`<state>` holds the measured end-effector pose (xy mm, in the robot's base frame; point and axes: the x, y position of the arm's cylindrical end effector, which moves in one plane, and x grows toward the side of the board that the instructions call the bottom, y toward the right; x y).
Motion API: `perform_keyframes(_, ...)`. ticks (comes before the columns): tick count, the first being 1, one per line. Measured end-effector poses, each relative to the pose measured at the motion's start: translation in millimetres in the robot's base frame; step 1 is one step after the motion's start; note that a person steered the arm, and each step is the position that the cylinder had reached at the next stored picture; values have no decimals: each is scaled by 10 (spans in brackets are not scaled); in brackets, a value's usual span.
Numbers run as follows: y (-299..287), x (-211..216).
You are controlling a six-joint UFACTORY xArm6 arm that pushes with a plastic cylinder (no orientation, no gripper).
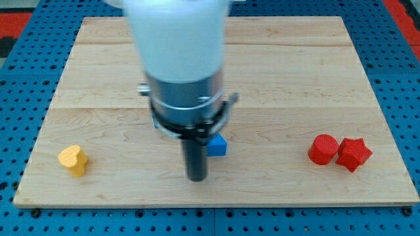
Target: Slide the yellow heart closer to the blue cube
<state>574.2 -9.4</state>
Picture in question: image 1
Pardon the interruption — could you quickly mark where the red star block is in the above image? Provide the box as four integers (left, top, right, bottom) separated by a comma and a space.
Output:
335, 138, 373, 172

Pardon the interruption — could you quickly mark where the yellow heart block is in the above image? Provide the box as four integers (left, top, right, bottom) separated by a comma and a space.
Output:
58, 145, 88, 178

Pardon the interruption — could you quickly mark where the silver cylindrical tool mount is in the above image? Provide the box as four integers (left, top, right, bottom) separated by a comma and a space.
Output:
137, 70, 239, 144

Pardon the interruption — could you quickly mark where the red cylinder block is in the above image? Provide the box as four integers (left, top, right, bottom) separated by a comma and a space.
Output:
308, 134, 339, 165

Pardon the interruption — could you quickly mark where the blue cube block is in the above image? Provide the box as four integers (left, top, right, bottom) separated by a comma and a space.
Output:
206, 134, 227, 157

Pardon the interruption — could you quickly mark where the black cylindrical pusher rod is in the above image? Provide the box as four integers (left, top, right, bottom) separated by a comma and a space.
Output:
182, 139, 207, 182

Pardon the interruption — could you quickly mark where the wooden board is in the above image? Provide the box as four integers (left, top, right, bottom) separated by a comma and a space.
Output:
14, 16, 419, 208

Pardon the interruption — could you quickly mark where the blue pegboard base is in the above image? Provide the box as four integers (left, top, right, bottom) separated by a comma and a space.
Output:
1, 0, 419, 235

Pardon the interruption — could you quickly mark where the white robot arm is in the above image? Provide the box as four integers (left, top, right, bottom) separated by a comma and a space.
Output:
108, 0, 239, 182

